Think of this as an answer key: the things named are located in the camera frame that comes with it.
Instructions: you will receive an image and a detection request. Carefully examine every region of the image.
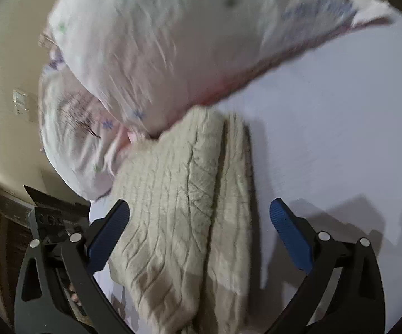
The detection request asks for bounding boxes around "white floral pillow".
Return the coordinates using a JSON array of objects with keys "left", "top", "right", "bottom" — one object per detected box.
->
[{"left": 38, "top": 0, "right": 395, "bottom": 201}]

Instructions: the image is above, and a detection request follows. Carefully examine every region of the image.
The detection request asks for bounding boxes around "white wall switch plate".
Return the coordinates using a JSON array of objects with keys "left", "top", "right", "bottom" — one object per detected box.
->
[{"left": 12, "top": 89, "right": 28, "bottom": 114}]

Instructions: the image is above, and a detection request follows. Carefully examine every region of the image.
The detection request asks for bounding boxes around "dark wooden door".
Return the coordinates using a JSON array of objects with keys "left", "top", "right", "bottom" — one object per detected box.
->
[{"left": 0, "top": 187, "right": 36, "bottom": 321}]

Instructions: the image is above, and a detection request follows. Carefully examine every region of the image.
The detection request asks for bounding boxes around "beige quilted blanket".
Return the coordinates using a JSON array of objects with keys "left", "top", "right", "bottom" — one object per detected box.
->
[{"left": 108, "top": 106, "right": 264, "bottom": 334}]

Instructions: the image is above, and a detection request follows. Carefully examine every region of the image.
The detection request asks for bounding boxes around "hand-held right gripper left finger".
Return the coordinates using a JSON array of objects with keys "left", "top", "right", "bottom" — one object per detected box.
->
[{"left": 14, "top": 199, "right": 136, "bottom": 334}]

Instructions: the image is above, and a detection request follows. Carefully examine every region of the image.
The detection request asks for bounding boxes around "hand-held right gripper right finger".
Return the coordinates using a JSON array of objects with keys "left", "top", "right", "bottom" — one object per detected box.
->
[{"left": 265, "top": 198, "right": 387, "bottom": 334}]

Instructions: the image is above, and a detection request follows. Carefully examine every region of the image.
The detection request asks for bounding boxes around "person's left hand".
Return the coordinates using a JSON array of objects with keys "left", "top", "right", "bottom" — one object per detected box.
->
[{"left": 67, "top": 283, "right": 82, "bottom": 304}]

